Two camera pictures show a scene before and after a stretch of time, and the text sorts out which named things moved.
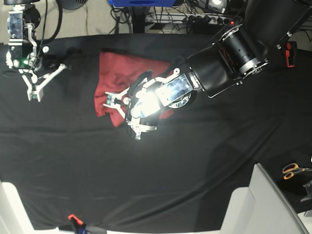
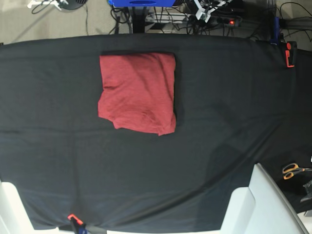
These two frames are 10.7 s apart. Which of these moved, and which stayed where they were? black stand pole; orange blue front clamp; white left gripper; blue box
Moved: white left gripper
Stayed: black stand pole; blue box; orange blue front clamp
